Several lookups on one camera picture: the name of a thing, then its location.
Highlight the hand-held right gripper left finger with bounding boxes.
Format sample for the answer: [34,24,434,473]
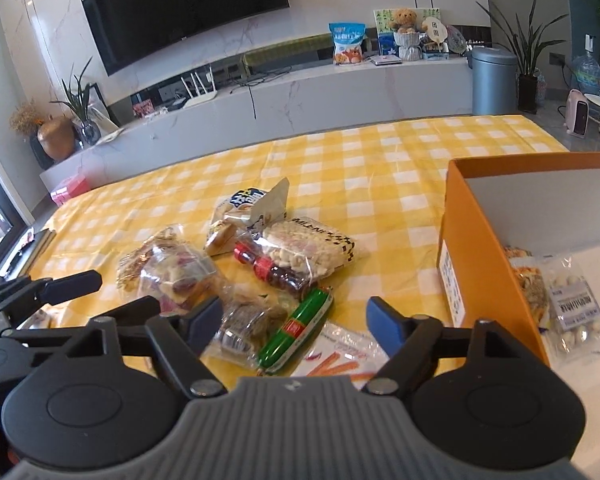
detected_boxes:
[75,296,227,397]

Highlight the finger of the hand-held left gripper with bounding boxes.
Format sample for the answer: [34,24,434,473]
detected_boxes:
[0,296,162,343]
[0,269,103,328]

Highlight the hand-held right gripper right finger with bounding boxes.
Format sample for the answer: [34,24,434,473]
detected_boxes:
[362,296,523,395]

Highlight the dark cookie packet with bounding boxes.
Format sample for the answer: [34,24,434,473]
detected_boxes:
[214,299,292,367]

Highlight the white packet with orange sticks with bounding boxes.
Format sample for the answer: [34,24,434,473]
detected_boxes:
[290,321,392,379]

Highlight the clear dried fruit packet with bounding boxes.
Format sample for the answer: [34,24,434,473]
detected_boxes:
[116,225,231,317]

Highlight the dark red bottle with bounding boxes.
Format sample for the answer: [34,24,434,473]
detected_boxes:
[233,240,319,302]

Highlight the green sausage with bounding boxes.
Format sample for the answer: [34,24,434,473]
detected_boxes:
[257,286,335,376]

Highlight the bread packet with blue print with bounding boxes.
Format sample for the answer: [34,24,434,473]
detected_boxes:
[203,177,291,256]

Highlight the clear nut packet checkered edge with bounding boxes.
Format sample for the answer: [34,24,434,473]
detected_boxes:
[261,216,358,282]

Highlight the orange cardboard box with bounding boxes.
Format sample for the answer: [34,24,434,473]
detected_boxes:
[437,151,600,480]

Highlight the brown lattice crisp packet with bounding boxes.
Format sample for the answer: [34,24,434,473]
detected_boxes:
[502,244,552,332]

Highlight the white nut packet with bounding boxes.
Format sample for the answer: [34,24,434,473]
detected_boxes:
[544,254,600,361]

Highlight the pink box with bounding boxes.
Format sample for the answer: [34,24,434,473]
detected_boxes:
[49,172,89,207]

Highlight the bronze vase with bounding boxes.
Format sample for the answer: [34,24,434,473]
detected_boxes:
[37,116,77,162]

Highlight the yellow checked tablecloth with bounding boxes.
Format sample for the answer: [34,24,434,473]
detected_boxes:
[30,114,571,396]

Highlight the glass vase with green plant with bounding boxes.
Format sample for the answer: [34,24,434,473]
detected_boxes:
[50,57,104,149]

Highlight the dried flower bunch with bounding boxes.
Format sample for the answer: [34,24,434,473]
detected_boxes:
[8,99,44,137]

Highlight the white router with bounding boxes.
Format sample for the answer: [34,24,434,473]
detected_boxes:
[179,67,219,109]

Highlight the white marble television cabinet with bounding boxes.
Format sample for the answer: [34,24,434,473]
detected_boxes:
[39,52,477,192]

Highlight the grey trash bin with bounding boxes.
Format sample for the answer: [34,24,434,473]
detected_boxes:
[467,45,519,116]

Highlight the blue snack bag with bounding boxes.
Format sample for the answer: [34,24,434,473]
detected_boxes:
[328,22,368,66]

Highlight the olive green cushion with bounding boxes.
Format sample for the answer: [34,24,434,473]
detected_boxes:
[242,34,334,74]

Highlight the round paper fan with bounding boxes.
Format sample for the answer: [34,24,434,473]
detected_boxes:
[420,17,449,45]

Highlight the snack packets on counter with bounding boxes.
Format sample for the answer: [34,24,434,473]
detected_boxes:
[373,8,442,56]

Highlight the brown teddy bear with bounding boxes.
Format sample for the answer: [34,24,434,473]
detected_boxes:
[389,7,421,34]

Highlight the potted snake plant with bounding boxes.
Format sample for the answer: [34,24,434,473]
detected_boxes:
[476,0,569,114]

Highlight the blue water jug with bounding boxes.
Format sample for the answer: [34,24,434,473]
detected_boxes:
[572,52,600,97]

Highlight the black picture frame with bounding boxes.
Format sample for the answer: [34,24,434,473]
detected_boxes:
[87,82,122,129]

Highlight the black cable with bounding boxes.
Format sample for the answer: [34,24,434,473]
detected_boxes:
[230,71,288,121]

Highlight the black wall television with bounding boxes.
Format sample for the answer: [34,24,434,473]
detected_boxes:
[78,0,290,77]

